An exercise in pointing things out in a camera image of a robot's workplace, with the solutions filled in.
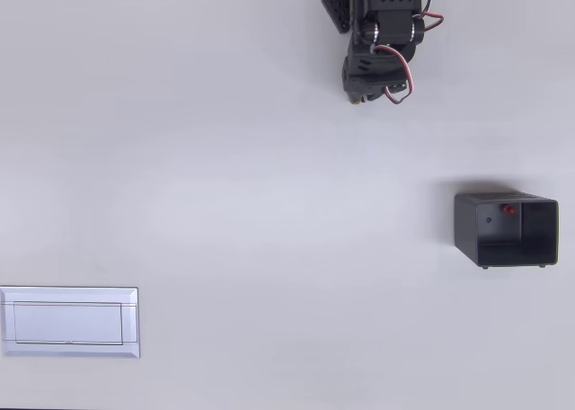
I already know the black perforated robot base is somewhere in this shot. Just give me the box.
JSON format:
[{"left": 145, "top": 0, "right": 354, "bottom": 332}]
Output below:
[{"left": 320, "top": 0, "right": 352, "bottom": 35}]

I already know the black open box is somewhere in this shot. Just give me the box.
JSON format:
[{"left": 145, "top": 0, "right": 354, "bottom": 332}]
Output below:
[{"left": 453, "top": 192, "right": 561, "bottom": 271}]

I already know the red white gripper servo cable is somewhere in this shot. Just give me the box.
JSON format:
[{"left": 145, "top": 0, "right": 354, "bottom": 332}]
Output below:
[{"left": 369, "top": 44, "right": 415, "bottom": 105}]

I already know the red white arm servo cable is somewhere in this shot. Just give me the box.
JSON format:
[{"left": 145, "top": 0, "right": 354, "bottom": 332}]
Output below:
[{"left": 415, "top": 0, "right": 446, "bottom": 31}]

